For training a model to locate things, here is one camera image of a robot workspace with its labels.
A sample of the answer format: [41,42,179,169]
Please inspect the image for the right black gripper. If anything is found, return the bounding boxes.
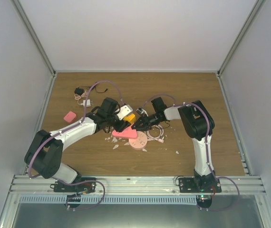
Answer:
[132,114,163,131]

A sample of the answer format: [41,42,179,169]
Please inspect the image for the pink triangular power socket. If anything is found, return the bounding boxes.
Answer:
[112,126,137,139]

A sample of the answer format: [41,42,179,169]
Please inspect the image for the yellow cube socket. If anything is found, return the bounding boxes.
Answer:
[123,114,136,124]

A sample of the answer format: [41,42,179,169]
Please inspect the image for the round pink power strip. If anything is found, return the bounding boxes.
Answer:
[128,124,167,152]

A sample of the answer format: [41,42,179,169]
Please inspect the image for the white usb charger plug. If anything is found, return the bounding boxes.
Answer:
[82,99,94,107]

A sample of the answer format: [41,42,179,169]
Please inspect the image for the pink plug adapter block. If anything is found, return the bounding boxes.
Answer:
[63,111,77,123]

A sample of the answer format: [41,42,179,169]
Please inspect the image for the pink usb cable bundle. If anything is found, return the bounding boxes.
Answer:
[74,91,90,106]

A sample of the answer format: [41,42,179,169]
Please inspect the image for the black power adapter with cable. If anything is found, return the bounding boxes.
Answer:
[74,84,108,95]

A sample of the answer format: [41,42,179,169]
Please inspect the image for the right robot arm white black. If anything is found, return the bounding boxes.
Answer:
[132,97,217,192]

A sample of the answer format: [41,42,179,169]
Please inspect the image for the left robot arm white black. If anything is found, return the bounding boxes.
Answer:
[24,97,133,192]

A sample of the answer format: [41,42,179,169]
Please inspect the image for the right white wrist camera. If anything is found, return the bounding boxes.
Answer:
[136,107,148,116]

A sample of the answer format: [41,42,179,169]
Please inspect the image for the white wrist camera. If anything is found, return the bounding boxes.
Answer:
[115,104,133,120]
[136,107,148,116]

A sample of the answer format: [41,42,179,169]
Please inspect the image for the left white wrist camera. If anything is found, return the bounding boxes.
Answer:
[115,104,133,120]

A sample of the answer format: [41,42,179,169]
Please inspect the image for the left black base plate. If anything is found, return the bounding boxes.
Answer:
[50,177,96,193]

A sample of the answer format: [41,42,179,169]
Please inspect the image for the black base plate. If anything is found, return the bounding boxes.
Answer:
[177,177,222,194]
[50,177,96,193]

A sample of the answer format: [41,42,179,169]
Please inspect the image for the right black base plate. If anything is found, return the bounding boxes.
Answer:
[177,177,222,194]

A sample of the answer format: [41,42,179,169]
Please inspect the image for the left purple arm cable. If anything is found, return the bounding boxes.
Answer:
[28,80,124,212]

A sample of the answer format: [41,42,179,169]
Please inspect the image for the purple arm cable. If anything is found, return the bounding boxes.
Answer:
[28,80,124,212]
[142,94,240,212]

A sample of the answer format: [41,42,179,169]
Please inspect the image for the slotted grey cable duct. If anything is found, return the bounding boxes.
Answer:
[19,194,197,205]

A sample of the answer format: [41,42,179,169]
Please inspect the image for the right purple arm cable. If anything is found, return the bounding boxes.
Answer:
[142,94,240,212]

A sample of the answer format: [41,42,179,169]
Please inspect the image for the aluminium front rail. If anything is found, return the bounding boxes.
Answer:
[9,175,266,195]

